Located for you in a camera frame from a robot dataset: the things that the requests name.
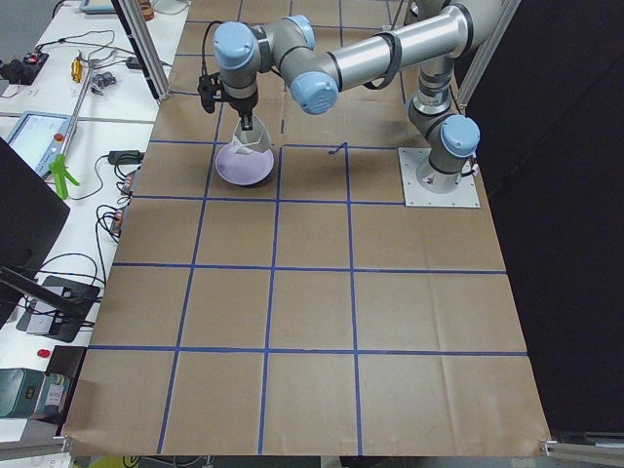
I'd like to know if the black power adapter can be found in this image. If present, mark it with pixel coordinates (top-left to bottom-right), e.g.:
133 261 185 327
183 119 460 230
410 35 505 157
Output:
107 150 144 165

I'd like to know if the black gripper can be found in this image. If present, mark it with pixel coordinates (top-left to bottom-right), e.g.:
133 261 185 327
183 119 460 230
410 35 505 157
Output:
221 85 258 131

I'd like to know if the black monitor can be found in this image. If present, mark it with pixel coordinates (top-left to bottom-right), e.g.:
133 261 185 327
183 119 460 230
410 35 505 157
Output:
0 137 72 329

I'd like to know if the aluminium frame post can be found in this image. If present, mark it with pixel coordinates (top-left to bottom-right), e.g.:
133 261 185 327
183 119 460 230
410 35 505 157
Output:
111 0 171 101

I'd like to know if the white faceted cup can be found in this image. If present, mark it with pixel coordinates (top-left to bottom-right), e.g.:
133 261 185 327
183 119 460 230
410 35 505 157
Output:
232 115 271 155

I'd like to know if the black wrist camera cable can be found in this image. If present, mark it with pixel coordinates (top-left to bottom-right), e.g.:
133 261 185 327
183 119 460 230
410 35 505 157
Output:
200 19 230 79

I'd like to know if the teach pendant tablet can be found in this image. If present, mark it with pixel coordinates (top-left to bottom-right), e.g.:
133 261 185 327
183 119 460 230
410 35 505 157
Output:
7 111 70 178

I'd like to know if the teal box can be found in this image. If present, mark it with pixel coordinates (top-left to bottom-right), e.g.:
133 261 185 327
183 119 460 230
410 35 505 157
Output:
0 368 45 418

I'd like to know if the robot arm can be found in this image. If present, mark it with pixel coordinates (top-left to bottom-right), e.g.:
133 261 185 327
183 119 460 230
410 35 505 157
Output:
198 1 502 194

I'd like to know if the green handled reach grabber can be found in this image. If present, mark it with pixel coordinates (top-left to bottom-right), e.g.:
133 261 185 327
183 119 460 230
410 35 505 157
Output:
49 61 95 200

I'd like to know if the lilac round plate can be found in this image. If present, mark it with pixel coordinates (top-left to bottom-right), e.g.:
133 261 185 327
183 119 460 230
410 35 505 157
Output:
214 143 274 186

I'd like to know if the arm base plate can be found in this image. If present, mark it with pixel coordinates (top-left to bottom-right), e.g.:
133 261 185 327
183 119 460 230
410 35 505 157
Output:
398 147 481 210

